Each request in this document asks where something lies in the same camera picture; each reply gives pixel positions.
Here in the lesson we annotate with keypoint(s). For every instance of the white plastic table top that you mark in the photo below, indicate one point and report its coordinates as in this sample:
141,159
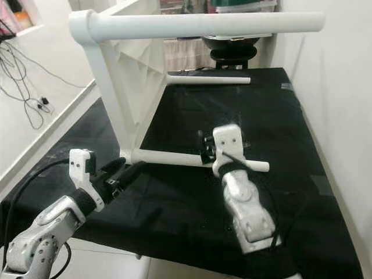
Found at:
116,99

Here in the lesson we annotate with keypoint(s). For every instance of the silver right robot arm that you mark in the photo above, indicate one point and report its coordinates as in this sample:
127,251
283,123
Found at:
247,215

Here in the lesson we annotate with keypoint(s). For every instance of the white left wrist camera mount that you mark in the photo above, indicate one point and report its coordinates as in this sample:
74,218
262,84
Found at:
81,165

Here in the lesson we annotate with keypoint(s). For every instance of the black wok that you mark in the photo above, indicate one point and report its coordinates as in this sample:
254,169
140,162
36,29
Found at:
229,47

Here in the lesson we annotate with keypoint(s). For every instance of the clear plastic storage box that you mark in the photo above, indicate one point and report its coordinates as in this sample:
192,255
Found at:
244,9

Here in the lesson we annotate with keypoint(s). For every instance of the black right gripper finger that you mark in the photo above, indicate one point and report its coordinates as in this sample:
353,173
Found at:
200,137

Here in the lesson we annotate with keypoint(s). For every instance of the orange bottle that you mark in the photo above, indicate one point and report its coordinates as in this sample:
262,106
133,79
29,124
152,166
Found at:
27,18

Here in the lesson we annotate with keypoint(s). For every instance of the green plastic lid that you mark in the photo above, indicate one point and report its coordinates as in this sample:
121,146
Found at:
241,3

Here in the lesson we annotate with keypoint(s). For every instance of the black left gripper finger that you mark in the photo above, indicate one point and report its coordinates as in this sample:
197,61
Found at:
113,165
132,173

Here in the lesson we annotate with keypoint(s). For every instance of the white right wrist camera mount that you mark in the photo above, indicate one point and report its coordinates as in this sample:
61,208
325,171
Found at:
228,142

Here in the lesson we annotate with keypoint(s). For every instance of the black table cloth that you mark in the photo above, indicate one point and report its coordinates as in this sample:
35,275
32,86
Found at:
180,221

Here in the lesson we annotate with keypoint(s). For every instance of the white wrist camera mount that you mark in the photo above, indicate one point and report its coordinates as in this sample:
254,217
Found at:
228,142
81,165

